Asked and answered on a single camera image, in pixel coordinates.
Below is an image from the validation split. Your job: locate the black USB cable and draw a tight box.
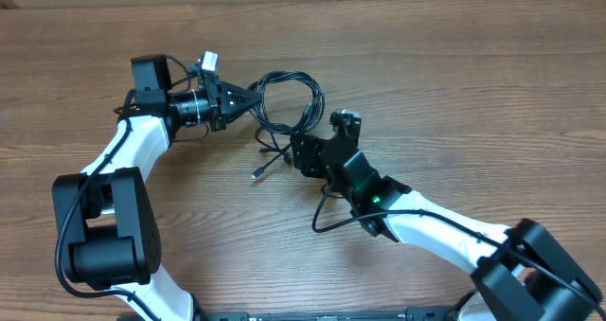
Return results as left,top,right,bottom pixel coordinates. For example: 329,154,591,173
245,70,327,180

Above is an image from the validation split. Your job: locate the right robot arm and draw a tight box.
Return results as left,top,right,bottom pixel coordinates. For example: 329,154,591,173
290,110,605,320

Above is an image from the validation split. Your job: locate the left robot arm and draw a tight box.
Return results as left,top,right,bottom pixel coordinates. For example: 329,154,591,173
52,51,262,320

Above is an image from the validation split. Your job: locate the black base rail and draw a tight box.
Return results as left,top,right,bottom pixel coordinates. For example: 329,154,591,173
204,306,456,321

